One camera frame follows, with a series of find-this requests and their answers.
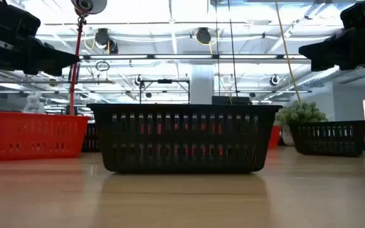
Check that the black slotted plastic basket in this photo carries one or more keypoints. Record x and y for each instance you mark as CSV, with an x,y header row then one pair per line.
x,y
328,151
89,125
182,164

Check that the long ceiling light rail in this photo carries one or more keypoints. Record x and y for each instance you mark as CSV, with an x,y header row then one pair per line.
x,y
185,57

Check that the black metal frame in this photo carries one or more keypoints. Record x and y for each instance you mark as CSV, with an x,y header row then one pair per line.
x,y
165,81

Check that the round grey camera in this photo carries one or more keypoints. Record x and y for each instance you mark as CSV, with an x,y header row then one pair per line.
x,y
90,4

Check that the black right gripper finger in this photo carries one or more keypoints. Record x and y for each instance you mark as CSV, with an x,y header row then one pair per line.
x,y
325,67
331,52

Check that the white column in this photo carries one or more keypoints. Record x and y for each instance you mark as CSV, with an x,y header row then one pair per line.
x,y
202,84

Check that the white figure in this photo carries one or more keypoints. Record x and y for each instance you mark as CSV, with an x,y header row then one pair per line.
x,y
33,103

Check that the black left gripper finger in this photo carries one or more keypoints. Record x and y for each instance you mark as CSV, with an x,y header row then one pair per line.
x,y
52,57
49,70

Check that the grey horizontal bar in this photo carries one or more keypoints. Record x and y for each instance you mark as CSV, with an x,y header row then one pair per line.
x,y
43,81

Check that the green bushy plant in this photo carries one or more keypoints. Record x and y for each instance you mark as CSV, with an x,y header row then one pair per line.
x,y
299,114

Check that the red stand pole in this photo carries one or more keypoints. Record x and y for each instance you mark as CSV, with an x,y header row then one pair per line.
x,y
72,92

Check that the white patterned plant pot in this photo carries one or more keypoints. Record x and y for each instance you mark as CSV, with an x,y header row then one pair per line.
x,y
287,138

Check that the black monitor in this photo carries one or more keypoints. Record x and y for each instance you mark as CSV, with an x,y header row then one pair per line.
x,y
231,100

